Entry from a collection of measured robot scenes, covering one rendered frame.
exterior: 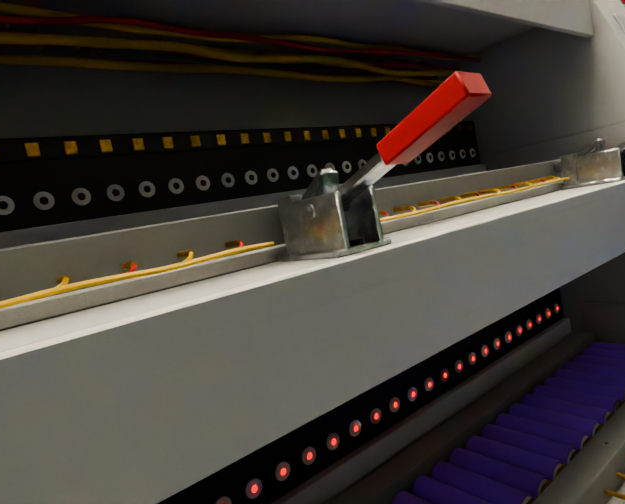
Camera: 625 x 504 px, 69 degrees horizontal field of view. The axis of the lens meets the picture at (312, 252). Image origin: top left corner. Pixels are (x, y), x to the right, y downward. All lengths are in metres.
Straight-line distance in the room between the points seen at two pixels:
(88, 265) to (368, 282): 0.10
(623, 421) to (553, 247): 0.17
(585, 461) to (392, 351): 0.21
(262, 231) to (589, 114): 0.44
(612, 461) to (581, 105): 0.36
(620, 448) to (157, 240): 0.31
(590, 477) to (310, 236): 0.23
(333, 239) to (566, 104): 0.45
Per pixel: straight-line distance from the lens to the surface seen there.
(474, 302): 0.20
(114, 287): 0.17
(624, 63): 0.57
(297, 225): 0.18
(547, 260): 0.26
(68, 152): 0.32
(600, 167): 0.40
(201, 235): 0.18
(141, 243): 0.18
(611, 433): 0.38
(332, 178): 0.18
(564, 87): 0.59
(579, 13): 0.56
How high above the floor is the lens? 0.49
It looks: 12 degrees up
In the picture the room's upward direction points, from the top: 23 degrees counter-clockwise
